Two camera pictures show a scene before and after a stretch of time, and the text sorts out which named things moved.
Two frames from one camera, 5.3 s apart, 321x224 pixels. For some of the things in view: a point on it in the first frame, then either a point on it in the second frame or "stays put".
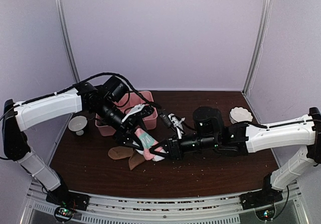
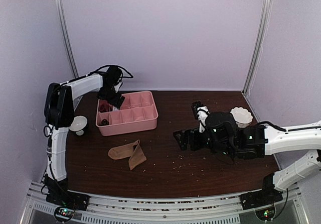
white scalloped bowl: x=239 y=114 stays put
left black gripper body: x=128 y=122 → x=109 y=94
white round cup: x=77 y=123 stays put
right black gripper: x=175 y=152 → x=184 y=134
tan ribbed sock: x=118 y=152 stays put
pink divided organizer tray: x=127 y=103 stays put
